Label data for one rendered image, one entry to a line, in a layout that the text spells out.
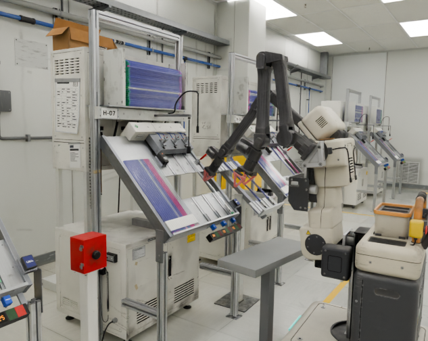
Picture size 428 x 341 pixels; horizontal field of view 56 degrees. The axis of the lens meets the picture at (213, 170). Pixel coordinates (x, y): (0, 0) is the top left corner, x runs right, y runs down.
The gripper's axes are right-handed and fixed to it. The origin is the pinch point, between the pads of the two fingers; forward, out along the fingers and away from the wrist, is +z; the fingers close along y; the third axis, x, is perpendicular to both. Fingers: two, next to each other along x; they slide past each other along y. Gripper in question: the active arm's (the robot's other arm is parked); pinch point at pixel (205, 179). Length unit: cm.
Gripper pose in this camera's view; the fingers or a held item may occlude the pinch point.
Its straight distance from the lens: 262.5
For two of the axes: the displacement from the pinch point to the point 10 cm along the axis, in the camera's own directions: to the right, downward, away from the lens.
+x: 6.5, 6.7, -3.6
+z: -5.3, 7.4, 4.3
